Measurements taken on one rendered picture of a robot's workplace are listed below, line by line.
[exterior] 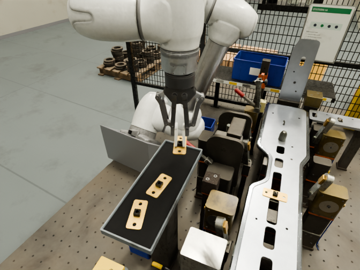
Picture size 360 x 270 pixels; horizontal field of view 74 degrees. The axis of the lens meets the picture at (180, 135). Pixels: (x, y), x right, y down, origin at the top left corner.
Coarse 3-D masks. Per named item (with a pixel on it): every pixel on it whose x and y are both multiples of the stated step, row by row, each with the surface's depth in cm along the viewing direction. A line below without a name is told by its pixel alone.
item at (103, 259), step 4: (100, 260) 52; (104, 260) 52; (108, 260) 52; (96, 264) 51; (100, 264) 51; (104, 264) 51; (108, 264) 51; (112, 264) 51; (116, 264) 51; (96, 268) 51; (100, 268) 51; (104, 268) 51; (108, 268) 51; (112, 268) 51; (116, 268) 51; (120, 268) 51; (124, 268) 51
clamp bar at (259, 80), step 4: (256, 80) 110; (260, 80) 109; (256, 84) 111; (260, 84) 110; (264, 84) 110; (256, 88) 112; (260, 88) 112; (256, 92) 113; (260, 92) 115; (256, 96) 114; (260, 96) 116; (256, 100) 115; (260, 100) 118; (256, 104) 117
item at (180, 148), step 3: (174, 141) 74; (177, 141) 73; (180, 141) 73; (174, 144) 73; (177, 144) 72; (180, 144) 72; (174, 147) 72; (177, 147) 72; (180, 147) 72; (183, 147) 72; (174, 150) 71; (177, 150) 71; (180, 150) 71; (183, 150) 71; (174, 153) 70; (177, 153) 70; (180, 153) 70; (183, 153) 70
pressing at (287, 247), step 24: (264, 120) 121; (288, 120) 122; (264, 144) 107; (288, 144) 107; (288, 168) 95; (288, 192) 86; (264, 216) 78; (288, 216) 78; (240, 240) 72; (288, 240) 72; (240, 264) 67; (288, 264) 67
